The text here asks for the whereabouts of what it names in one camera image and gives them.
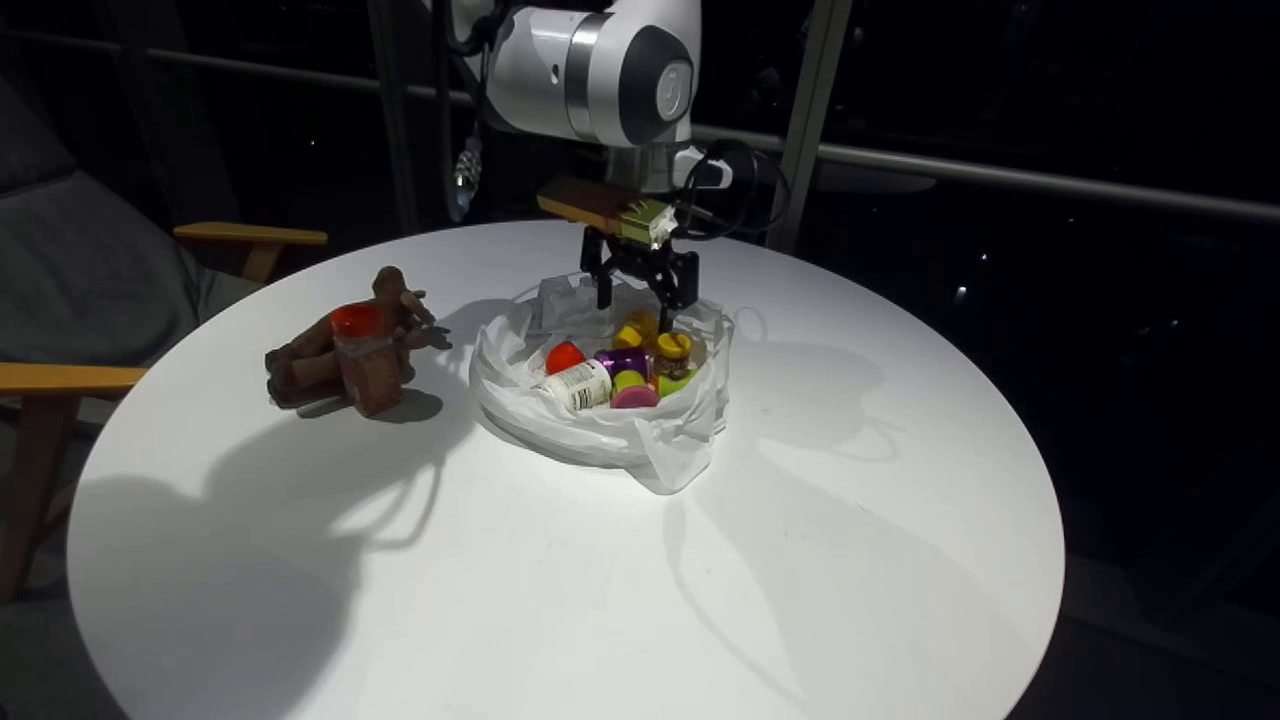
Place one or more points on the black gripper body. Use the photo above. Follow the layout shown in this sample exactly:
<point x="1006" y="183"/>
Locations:
<point x="640" y="252"/>

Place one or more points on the brown plush moose toy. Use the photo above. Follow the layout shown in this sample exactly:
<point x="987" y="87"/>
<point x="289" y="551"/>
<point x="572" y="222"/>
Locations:
<point x="314" y="368"/>

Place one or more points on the white clear plastic bowl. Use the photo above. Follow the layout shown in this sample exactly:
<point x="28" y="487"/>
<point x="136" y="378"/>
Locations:
<point x="560" y="430"/>

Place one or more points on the gray horizontal railing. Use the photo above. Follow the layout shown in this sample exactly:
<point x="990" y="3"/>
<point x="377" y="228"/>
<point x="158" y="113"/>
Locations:
<point x="1066" y="183"/>

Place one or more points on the gray armchair wooden armrests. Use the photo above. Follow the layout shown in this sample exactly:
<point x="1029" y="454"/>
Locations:
<point x="80" y="266"/>

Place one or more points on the wrist camera yellowish mount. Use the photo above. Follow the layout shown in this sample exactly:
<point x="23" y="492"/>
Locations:
<point x="604" y="208"/>

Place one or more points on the light gray window post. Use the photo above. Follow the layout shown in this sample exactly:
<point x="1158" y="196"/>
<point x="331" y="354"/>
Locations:
<point x="807" y="81"/>

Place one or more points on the dark window post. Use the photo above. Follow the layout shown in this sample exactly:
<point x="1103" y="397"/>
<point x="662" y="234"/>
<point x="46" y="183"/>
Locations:
<point x="397" y="132"/>

